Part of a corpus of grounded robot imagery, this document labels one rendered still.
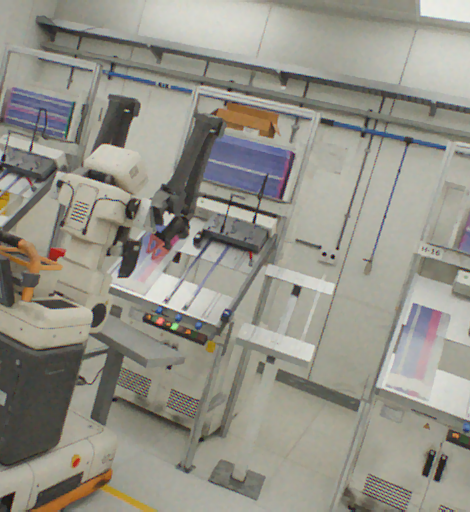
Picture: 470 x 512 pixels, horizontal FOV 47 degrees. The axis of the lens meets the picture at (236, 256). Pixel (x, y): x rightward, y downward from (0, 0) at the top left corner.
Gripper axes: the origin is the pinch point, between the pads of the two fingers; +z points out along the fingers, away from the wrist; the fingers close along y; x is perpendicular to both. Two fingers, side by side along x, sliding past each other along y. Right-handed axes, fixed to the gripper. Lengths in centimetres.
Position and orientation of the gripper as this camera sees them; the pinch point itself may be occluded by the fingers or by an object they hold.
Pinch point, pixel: (151, 254)
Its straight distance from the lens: 231.0
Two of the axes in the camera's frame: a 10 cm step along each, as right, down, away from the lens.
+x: -8.0, -5.7, 2.1
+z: -6.0, 7.7, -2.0
